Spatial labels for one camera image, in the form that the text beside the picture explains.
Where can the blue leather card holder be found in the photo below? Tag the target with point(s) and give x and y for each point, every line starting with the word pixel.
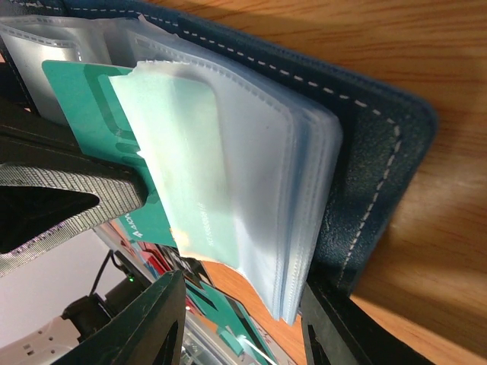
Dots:
pixel 386 131

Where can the teal striped card centre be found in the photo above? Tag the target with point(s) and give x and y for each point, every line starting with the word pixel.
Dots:
pixel 230 315

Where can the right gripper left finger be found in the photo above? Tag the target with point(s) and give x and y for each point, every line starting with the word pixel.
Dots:
pixel 148 331

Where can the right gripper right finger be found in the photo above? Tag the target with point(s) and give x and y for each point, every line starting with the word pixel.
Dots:
pixel 337 331

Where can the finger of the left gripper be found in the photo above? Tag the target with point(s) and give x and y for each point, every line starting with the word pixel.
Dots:
pixel 51 191

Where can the teal VIP card bottom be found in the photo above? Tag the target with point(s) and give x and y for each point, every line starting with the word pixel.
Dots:
pixel 102 130

